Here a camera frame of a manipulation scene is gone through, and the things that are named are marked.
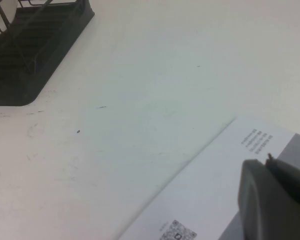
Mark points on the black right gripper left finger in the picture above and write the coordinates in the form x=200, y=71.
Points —
x=265, y=212

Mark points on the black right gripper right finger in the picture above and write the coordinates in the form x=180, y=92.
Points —
x=292, y=182

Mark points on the white round plate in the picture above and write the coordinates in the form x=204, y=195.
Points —
x=11, y=15

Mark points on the white printed sheet with QR code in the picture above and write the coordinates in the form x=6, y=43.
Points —
x=202, y=187

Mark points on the black plastic drip tray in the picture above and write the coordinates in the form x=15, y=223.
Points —
x=52, y=50

